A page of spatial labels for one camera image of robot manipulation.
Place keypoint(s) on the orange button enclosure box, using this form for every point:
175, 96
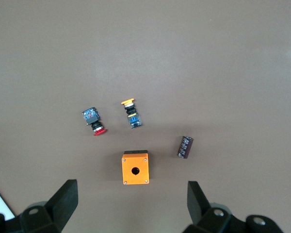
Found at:
141, 167

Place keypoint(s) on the yellow push button switch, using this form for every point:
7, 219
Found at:
133, 119

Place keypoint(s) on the small dark rectangular block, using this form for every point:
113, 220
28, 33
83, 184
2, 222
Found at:
185, 147

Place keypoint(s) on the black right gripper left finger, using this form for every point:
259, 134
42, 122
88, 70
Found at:
63, 201

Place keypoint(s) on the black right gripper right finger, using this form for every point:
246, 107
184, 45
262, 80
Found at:
196, 201

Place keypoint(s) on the red push button switch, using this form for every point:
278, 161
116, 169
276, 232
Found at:
92, 117

